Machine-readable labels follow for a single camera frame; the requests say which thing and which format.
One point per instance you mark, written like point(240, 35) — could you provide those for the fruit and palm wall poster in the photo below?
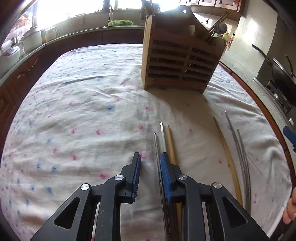
point(25, 19)

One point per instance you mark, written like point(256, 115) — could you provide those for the wooden utensil holder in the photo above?
point(175, 69)

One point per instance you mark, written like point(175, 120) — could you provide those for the kitchen window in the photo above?
point(81, 9)

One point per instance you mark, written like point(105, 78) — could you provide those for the curved sink faucet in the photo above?
point(110, 12)

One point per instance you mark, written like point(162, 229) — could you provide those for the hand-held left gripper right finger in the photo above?
point(165, 176)

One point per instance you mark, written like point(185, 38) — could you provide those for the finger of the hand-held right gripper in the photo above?
point(289, 134)

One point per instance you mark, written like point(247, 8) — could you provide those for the person's right hand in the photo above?
point(291, 208)

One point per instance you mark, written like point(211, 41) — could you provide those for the white and red rice cooker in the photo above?
point(9, 58)

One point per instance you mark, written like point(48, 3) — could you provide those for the gas stove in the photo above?
point(277, 92)

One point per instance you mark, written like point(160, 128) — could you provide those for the green plastic basket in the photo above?
point(120, 23)

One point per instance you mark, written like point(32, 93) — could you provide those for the small white electric cooker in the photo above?
point(49, 34)

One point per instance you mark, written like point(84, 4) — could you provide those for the plain wooden chopstick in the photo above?
point(227, 153)
point(170, 143)

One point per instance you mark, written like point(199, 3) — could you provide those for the knife and utensil rack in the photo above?
point(150, 9)

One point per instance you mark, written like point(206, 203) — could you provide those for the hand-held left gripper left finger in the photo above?
point(136, 176)

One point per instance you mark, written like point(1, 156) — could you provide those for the floral white tablecloth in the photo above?
point(81, 115)

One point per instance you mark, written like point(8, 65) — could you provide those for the steel spoon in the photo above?
point(222, 27)

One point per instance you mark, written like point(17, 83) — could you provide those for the brown wooden upper cabinets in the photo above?
point(215, 3)

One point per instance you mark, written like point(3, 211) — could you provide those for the black wok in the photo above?
point(282, 71)

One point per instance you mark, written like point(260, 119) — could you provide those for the large white electric cooker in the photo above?
point(32, 40)

